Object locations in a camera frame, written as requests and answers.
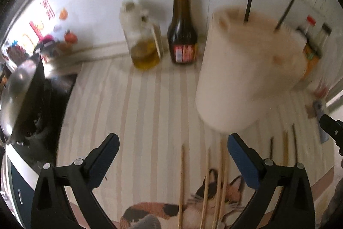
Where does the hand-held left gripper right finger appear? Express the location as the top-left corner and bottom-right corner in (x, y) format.
(227, 133), (315, 229)

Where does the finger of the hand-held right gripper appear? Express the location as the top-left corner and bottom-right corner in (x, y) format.
(320, 114), (343, 157)

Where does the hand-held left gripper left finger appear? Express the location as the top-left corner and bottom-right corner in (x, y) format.
(31, 133), (120, 229)

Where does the light wooden chopstick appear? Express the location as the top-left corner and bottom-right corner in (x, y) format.
(212, 138), (224, 229)
(218, 162), (228, 229)
(177, 144), (185, 229)
(200, 149), (211, 229)

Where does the white utensil holder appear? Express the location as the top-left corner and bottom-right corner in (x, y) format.
(194, 5), (308, 131)

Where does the blue smartphone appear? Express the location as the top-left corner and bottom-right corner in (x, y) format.
(313, 100), (331, 144)

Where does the striped cat print mat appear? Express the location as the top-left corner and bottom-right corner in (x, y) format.
(56, 56), (338, 229)

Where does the orange seasoning packet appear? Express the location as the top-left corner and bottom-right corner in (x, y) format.
(302, 41), (321, 80)

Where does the black gas stove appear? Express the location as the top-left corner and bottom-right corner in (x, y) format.
(11, 75), (78, 162)

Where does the dark cap seasoning bottle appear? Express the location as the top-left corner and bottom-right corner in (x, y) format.
(316, 22), (333, 56)

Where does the red cap seasoning bottle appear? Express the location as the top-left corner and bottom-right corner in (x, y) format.
(296, 16), (317, 58)

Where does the metal wok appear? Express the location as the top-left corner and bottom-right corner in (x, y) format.
(0, 58), (46, 144)

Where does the clear cooking oil bottle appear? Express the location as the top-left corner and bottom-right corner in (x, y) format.
(119, 0), (164, 70)

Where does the red tomato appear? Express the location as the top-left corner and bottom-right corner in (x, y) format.
(64, 30), (78, 43)

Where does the dark soy sauce bottle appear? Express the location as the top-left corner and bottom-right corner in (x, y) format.
(167, 0), (199, 65)

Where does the red paper wall decoration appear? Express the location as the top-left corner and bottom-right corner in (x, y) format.
(40, 0), (54, 19)

